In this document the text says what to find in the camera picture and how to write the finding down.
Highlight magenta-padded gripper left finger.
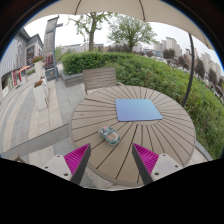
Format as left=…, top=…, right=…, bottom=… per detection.
left=41, top=143, right=92, bottom=186

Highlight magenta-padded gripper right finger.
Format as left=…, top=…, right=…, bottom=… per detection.
left=131, top=143, right=184, bottom=186

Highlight patterned computer mouse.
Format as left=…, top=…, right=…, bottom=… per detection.
left=97, top=125, right=122, bottom=147

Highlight blue mouse pad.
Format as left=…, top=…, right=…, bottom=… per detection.
left=114, top=98, right=164, bottom=123

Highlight white planter box with flowers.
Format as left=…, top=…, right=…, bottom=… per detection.
left=32, top=55, right=46, bottom=81
left=32, top=77, right=50, bottom=111

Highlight wooden slat chair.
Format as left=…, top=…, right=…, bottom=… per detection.
left=82, top=66, right=123, bottom=96

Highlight green hedge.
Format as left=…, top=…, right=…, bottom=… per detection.
left=60, top=51, right=224, bottom=160

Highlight dark curved parasol pole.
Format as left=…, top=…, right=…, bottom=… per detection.
left=181, top=33, right=196, bottom=108

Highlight distant apartment buildings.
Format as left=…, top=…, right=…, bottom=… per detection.
left=153, top=36, right=224, bottom=81

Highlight grey storefront building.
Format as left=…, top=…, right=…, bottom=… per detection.
left=0, top=28, right=44, bottom=101

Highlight thin-crowned tree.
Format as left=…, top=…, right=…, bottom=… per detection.
left=68, top=12, right=114, bottom=53

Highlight tall grey sign pillar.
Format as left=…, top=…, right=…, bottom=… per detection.
left=43, top=15, right=64, bottom=82

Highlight full-crowned tree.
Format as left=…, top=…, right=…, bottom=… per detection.
left=107, top=13, right=158, bottom=53

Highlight beige parasol canopy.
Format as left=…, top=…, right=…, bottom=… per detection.
left=24, top=0, right=214, bottom=51

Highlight grey stone planter wall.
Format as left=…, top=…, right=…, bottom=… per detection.
left=59, top=71, right=84, bottom=88

